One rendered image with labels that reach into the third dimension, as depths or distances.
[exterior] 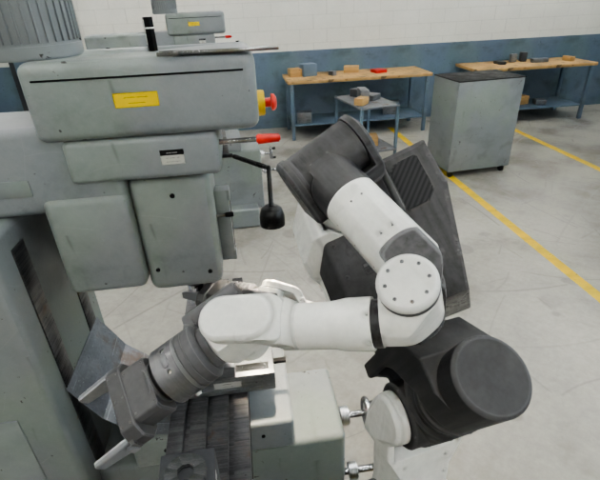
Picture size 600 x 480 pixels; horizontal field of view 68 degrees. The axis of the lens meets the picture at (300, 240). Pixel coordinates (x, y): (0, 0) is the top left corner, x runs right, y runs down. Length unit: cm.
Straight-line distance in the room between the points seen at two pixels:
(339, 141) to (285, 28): 697
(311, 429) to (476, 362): 104
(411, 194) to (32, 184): 82
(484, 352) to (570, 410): 226
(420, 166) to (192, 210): 55
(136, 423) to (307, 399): 108
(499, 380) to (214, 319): 39
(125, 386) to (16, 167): 61
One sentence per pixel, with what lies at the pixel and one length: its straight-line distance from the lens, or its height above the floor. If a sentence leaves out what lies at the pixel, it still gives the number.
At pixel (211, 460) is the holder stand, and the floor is 109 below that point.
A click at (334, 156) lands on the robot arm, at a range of 71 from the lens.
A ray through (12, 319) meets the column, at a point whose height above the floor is 136.
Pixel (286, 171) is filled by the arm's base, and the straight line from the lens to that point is 71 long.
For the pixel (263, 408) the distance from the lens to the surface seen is 154.
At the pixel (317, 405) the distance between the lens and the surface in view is 169.
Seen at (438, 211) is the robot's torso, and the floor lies 165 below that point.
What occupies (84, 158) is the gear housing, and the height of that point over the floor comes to 169.
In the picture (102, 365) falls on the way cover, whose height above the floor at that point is 99.
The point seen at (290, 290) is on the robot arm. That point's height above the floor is 126.
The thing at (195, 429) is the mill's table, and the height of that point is 91.
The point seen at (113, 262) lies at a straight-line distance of 119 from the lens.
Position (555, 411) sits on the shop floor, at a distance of 287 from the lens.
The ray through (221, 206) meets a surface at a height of 151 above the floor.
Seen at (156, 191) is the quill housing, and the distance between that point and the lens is 111.
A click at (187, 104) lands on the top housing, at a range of 101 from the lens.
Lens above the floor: 199
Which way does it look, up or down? 29 degrees down
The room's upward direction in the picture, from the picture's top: 2 degrees counter-clockwise
